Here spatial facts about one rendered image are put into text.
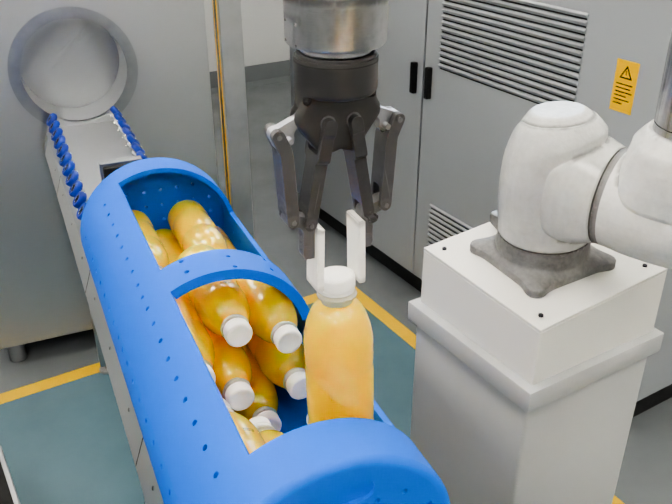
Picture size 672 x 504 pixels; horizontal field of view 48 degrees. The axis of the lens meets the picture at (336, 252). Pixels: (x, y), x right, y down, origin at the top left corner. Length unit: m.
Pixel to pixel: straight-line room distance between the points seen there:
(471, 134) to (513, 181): 1.60
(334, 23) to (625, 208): 0.64
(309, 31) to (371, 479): 0.43
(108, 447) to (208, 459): 1.87
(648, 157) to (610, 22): 1.24
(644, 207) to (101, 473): 1.93
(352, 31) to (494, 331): 0.75
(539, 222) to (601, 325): 0.20
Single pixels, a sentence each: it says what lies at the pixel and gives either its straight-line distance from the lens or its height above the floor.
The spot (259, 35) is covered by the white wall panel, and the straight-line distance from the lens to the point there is 6.35.
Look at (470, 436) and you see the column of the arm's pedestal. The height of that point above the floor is 0.81.
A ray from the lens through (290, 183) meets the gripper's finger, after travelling 0.70.
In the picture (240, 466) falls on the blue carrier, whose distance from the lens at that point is 0.79.
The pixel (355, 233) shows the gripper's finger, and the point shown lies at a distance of 0.75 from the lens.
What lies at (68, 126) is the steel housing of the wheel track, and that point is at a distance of 2.69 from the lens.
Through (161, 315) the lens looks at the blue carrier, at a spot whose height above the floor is 1.20.
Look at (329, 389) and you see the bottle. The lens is 0.81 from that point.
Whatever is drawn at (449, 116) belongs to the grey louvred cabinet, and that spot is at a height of 0.85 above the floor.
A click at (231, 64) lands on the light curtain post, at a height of 1.25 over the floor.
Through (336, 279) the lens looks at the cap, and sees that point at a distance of 0.76.
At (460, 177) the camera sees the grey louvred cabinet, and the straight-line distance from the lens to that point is 2.91.
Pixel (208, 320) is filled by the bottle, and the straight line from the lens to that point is 1.10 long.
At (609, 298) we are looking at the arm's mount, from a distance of 1.30.
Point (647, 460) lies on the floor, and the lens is 2.73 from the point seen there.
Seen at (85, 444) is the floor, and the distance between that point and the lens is 2.72.
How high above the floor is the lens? 1.76
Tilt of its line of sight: 28 degrees down
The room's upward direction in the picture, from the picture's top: straight up
